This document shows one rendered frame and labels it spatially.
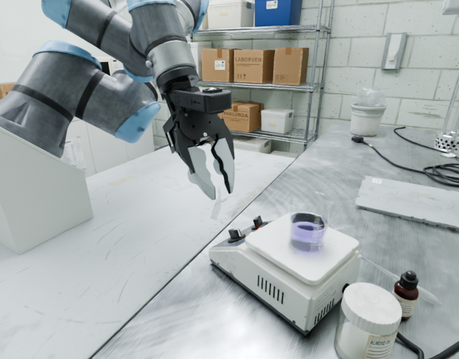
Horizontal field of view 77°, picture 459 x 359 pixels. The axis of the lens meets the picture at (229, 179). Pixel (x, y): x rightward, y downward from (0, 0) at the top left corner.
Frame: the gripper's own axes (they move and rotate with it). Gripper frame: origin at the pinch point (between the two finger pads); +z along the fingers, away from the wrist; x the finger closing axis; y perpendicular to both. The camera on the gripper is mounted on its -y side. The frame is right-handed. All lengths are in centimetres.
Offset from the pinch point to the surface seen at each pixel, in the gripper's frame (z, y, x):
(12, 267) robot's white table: 0.8, 19.4, 32.4
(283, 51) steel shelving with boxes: -81, 126, -155
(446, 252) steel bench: 24.6, -11.9, -32.6
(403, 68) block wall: -35, 82, -226
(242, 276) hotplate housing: 13.2, -3.0, 3.1
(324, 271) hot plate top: 13.2, -14.8, -1.9
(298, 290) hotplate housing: 14.5, -12.9, 1.2
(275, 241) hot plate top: 9.3, -7.9, -1.2
